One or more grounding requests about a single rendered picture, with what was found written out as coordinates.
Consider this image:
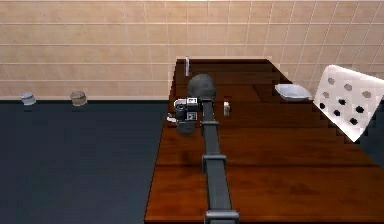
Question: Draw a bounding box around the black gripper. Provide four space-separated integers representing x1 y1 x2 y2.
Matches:
166 98 197 135

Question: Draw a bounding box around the white bowl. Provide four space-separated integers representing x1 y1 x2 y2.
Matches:
274 83 314 102

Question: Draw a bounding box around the dark grey ball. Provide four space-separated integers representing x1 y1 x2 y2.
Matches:
186 73 218 101

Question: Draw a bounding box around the grey mug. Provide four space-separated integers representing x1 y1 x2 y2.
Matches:
19 91 37 107

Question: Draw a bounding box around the brown wooden table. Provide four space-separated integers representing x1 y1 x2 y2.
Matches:
143 58 384 224

